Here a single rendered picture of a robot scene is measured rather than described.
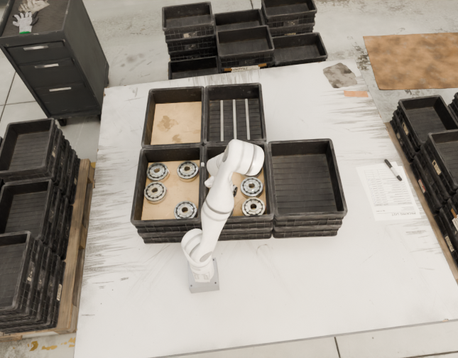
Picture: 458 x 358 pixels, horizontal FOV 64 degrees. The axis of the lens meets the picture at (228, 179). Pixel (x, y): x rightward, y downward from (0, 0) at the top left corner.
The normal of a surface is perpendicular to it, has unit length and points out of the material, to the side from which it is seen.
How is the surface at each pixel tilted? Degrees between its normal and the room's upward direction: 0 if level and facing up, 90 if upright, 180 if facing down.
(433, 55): 0
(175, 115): 0
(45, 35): 90
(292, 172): 0
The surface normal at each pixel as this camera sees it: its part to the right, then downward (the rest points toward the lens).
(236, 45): -0.06, -0.55
